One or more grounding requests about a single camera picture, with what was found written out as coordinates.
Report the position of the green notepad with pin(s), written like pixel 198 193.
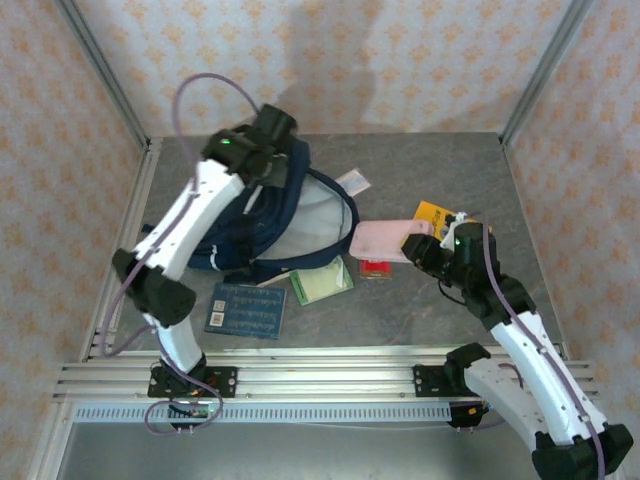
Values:
pixel 320 282

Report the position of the blue book with QR codes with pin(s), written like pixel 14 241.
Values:
pixel 245 312

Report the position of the aluminium side rail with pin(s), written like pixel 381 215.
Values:
pixel 127 230

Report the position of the aluminium frame rail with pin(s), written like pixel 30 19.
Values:
pixel 325 380

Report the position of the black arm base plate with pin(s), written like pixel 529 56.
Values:
pixel 425 382
pixel 227 382

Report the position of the navy blue backpack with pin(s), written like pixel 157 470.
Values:
pixel 280 215

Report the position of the aluminium corner post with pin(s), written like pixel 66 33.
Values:
pixel 545 75
pixel 105 75

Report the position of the small circuit board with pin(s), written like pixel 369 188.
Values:
pixel 470 415
pixel 195 412

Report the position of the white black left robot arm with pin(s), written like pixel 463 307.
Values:
pixel 200 215

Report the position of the grey metal sheet panel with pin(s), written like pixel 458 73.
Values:
pixel 320 452

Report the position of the small white tissue packet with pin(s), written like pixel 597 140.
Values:
pixel 352 181

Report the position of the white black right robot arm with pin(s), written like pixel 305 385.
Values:
pixel 530 370

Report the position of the pink pencil case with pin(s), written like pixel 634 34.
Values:
pixel 380 240

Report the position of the yellow cartoon book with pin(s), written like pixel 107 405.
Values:
pixel 432 215

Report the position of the red printed packet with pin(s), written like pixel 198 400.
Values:
pixel 375 270

